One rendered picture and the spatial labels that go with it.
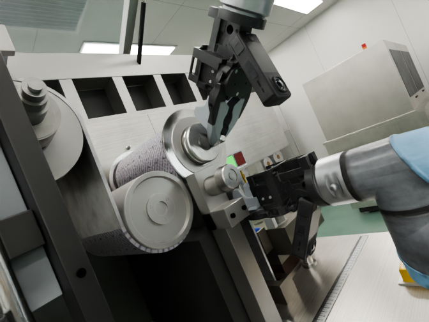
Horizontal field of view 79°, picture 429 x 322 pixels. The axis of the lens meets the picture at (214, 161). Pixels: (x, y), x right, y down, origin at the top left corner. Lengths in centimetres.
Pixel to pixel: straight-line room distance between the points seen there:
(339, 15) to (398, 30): 89
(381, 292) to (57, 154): 54
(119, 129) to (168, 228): 45
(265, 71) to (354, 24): 467
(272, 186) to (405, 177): 18
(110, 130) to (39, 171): 57
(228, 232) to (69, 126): 28
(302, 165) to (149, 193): 24
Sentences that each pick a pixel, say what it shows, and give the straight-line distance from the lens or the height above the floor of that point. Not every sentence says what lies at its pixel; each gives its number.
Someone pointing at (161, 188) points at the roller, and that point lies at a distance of 43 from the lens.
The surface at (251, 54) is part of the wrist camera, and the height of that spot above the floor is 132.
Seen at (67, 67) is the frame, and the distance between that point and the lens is 86.
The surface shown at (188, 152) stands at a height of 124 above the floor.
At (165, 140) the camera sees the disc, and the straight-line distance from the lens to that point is 45.
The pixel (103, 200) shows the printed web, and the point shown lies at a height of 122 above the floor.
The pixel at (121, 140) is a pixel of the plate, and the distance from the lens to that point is 80.
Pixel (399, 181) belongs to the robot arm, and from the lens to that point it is 37.
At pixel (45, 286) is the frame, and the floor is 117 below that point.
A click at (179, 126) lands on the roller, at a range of 47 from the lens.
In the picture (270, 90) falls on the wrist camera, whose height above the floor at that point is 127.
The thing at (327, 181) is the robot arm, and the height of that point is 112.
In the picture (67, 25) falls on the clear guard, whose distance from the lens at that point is 88.
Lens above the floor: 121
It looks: 1 degrees up
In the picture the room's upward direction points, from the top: 23 degrees counter-clockwise
